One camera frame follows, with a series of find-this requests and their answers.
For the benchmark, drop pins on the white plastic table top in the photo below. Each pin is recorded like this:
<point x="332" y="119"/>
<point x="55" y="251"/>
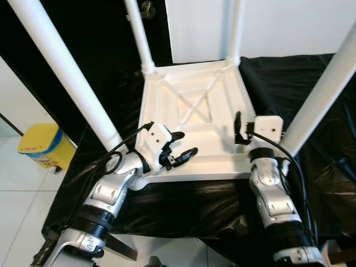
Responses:
<point x="194" y="89"/>

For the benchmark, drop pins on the dark robot left leg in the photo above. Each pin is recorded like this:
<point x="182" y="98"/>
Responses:
<point x="157" y="262"/>

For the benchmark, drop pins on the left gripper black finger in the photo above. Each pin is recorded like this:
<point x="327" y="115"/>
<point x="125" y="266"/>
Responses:
<point x="186" y="156"/>
<point x="177" y="136"/>

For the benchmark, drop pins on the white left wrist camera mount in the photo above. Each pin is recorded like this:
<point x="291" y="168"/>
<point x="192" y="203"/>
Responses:
<point x="154" y="139"/>

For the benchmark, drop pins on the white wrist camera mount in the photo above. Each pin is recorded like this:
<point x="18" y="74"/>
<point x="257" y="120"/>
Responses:
<point x="154" y="139"/>
<point x="268" y="129"/>

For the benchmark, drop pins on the black door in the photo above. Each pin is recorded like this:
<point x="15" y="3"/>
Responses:
<point x="83" y="33"/>

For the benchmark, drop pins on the black plastic table cover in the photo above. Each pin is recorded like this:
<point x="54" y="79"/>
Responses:
<point x="194" y="211"/>

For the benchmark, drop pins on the yellow box with blue band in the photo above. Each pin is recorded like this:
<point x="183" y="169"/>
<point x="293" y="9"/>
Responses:
<point x="47" y="146"/>

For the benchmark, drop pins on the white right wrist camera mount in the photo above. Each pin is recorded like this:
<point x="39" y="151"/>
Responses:
<point x="268" y="129"/>

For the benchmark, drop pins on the white plastic table leg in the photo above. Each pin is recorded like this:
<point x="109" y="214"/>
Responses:
<point x="236" y="30"/>
<point x="139" y="36"/>
<point x="322" y="94"/>
<point x="67" y="72"/>

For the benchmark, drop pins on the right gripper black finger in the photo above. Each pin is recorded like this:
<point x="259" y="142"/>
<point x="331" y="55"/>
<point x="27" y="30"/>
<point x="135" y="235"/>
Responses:
<point x="238" y="127"/>

